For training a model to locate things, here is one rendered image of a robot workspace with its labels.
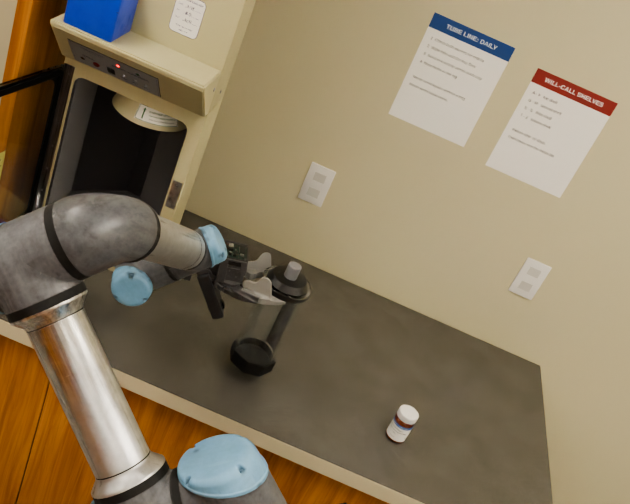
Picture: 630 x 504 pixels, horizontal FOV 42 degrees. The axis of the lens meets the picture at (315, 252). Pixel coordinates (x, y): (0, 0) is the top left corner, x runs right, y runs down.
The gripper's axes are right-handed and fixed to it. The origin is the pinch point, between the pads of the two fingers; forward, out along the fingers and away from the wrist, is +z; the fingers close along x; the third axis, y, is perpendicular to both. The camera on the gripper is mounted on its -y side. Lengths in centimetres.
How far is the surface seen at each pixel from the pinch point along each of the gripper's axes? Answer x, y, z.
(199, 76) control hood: 14.1, 35.8, -25.4
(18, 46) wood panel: 22, 30, -61
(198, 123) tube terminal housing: 21.2, 22.8, -23.4
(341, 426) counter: -10.1, -25.4, 20.3
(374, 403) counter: 0.1, -26.2, 29.4
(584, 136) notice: 42, 34, 69
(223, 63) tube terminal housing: 21.0, 37.0, -21.2
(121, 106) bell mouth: 29, 19, -40
